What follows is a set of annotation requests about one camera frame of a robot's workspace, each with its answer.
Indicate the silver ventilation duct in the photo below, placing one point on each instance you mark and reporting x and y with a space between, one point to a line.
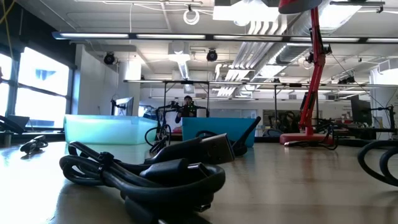
292 51

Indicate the person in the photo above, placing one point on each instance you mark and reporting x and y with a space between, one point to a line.
187 101

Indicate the light teal plastic bin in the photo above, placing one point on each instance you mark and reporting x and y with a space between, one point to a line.
102 130

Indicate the dark blue plastic bin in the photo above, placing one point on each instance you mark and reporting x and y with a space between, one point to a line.
214 126

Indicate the long LED light bar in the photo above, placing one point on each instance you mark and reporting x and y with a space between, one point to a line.
171 36

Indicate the black round ceiling spotlight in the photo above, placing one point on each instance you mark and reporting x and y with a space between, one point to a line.
212 55
109 58

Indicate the computer monitor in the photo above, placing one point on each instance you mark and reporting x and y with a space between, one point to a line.
126 105
360 112

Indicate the white hanging ceiling light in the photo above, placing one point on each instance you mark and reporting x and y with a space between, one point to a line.
178 57

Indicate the red desk lamp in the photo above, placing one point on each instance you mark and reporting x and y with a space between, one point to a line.
308 138

